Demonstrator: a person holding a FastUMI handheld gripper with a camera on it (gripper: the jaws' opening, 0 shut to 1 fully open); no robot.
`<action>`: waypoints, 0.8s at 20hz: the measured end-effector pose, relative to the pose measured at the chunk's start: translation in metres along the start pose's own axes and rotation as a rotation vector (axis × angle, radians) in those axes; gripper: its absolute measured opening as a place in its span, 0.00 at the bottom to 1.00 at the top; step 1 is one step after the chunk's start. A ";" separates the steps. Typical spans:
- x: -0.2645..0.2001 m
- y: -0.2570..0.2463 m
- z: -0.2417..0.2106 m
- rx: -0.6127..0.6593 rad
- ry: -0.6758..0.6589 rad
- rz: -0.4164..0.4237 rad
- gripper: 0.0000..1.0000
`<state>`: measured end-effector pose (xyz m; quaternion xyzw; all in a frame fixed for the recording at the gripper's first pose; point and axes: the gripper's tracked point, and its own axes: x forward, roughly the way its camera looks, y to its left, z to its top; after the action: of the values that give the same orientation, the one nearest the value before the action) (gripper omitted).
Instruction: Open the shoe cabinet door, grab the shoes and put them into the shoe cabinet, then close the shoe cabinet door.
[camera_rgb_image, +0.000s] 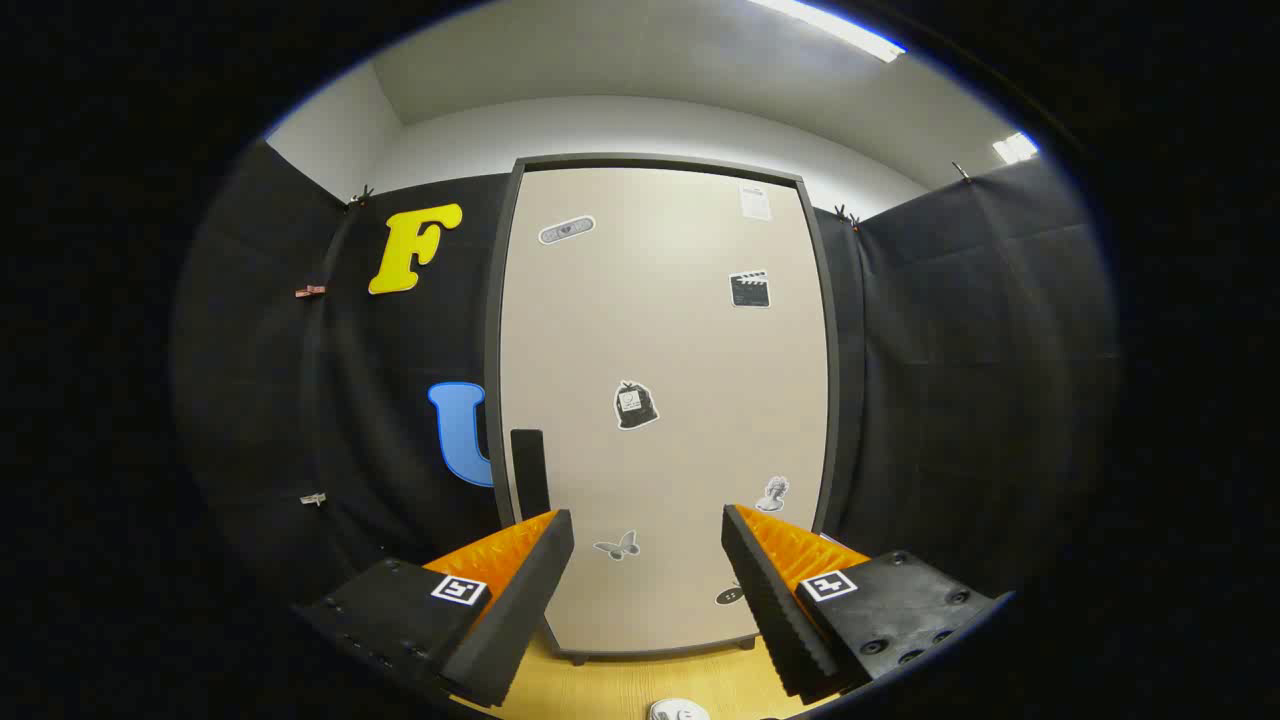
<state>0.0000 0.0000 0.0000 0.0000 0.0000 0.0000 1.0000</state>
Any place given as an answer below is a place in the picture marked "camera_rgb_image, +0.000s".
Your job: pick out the white canvas shoe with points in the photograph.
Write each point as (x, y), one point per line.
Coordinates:
(678, 712)

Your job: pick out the small ceiling light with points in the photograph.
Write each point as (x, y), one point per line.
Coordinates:
(1015, 148)

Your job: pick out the black backdrop cloth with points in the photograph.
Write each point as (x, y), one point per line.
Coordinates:
(300, 400)

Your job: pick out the beige shoe cabinet door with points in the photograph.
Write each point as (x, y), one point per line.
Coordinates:
(660, 300)

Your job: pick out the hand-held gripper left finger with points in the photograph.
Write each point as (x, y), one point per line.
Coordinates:
(520, 610)

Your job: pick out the long ceiling light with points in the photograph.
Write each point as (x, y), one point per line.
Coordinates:
(840, 30)

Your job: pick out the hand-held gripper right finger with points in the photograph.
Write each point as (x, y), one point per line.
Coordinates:
(770, 610)

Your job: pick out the dark grey shoe cabinet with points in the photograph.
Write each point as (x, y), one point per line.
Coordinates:
(660, 161)

